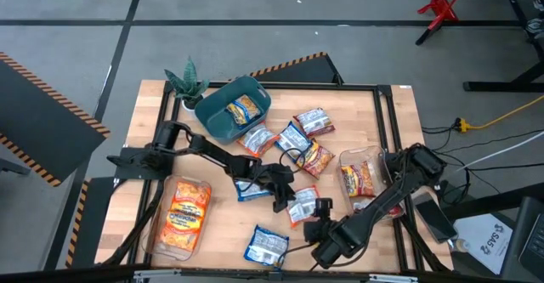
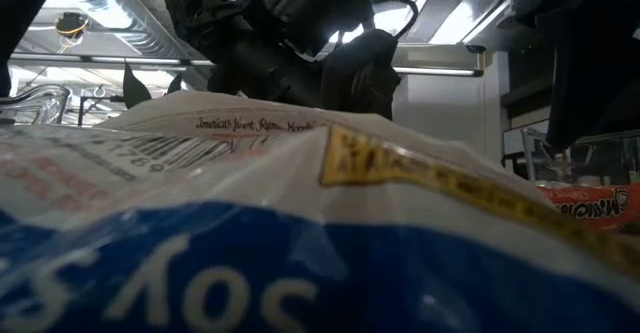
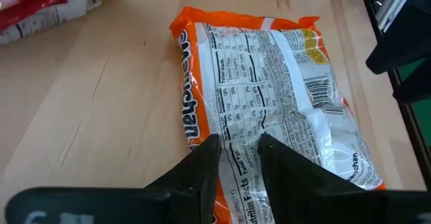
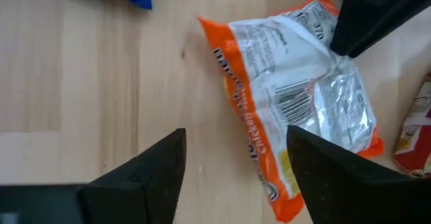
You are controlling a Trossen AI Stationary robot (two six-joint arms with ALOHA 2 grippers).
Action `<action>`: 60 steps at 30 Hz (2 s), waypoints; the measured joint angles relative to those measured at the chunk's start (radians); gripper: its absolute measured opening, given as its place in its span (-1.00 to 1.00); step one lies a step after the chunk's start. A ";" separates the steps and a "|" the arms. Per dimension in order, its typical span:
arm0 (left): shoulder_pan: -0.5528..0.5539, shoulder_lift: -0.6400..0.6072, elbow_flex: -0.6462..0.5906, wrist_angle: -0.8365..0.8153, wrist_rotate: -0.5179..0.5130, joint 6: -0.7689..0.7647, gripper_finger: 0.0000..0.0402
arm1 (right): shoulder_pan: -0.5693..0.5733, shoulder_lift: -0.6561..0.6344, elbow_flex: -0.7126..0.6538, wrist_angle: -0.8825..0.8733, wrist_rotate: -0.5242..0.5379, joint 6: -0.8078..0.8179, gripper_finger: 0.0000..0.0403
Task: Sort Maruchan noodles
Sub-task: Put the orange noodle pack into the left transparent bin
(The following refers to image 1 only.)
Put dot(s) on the black hazard-striped floor mat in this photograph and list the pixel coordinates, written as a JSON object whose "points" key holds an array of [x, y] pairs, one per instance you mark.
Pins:
{"points": [[98, 215], [30, 117], [306, 72]]}

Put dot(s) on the black desk leg frame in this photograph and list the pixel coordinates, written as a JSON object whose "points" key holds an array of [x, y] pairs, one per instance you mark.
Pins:
{"points": [[501, 86]]}

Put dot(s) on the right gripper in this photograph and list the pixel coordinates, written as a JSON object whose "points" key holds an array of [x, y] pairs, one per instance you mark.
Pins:
{"points": [[324, 208]]}

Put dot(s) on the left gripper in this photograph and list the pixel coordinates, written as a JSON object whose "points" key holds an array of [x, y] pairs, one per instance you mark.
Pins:
{"points": [[282, 185]]}

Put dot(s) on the potted snake plant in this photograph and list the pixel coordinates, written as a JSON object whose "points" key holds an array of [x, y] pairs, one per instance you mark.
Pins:
{"points": [[189, 87]]}

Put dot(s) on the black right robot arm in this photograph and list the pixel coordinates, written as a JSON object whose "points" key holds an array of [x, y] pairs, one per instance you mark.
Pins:
{"points": [[382, 198]]}

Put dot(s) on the teal plastic bin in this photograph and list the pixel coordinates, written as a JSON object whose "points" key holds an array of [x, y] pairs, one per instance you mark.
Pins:
{"points": [[212, 117]]}

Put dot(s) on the orange ramen noodle pack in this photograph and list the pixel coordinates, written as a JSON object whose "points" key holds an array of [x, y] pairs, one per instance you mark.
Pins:
{"points": [[180, 236], [257, 140], [191, 196], [302, 206]]}

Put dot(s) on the person's shoe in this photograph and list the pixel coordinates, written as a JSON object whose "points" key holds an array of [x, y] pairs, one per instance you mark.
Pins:
{"points": [[536, 26]]}

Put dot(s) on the red metal stand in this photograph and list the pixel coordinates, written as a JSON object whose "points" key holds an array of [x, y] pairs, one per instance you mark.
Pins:
{"points": [[442, 9]]}

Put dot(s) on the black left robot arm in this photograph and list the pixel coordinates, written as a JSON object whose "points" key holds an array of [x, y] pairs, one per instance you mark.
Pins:
{"points": [[212, 151]]}

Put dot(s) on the clear plastic bin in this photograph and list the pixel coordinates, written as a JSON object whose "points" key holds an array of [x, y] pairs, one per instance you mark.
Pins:
{"points": [[353, 153], [153, 232]]}

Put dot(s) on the black smartphone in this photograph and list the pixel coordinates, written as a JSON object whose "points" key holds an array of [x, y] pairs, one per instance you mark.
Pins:
{"points": [[433, 217]]}

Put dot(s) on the red ramen noodle pack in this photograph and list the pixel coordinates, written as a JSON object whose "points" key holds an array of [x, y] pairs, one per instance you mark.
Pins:
{"points": [[314, 122], [318, 160], [362, 205], [358, 179]]}

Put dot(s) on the silver metal bar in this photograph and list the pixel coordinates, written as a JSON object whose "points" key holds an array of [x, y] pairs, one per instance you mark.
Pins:
{"points": [[393, 278]]}

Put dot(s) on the blue ramen noodle pack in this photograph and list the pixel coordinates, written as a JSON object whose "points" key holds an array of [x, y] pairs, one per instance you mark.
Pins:
{"points": [[259, 245], [292, 137], [248, 190], [243, 109]]}

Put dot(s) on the black laptop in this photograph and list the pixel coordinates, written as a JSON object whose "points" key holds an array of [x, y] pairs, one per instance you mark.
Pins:
{"points": [[527, 232]]}

